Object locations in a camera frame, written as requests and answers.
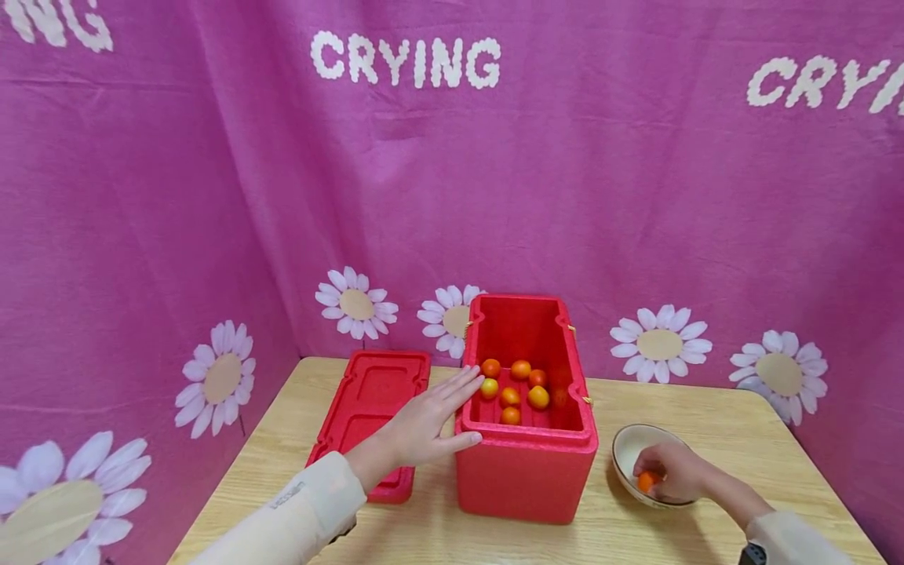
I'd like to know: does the person's left forearm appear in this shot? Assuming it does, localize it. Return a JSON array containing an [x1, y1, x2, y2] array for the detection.
[[187, 450, 370, 565]]

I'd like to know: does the person's right forearm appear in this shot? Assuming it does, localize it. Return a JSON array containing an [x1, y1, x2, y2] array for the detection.
[[699, 468, 857, 565]]

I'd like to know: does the person's right hand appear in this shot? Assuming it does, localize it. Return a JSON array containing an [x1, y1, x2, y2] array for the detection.
[[632, 442, 709, 505]]

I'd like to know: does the white bowl with dark rim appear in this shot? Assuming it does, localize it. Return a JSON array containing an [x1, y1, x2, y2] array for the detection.
[[611, 424, 700, 511]]

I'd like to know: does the group of small tomatoes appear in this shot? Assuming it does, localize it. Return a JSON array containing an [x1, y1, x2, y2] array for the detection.
[[480, 358, 570, 427]]

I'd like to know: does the person's left hand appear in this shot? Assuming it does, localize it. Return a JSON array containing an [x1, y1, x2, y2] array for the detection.
[[344, 365, 487, 494]]

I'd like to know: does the red foam box lid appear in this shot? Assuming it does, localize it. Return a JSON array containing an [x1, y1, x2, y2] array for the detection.
[[304, 350, 432, 505]]

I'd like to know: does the red foam cooler box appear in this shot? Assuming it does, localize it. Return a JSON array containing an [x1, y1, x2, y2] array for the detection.
[[454, 294, 600, 526]]

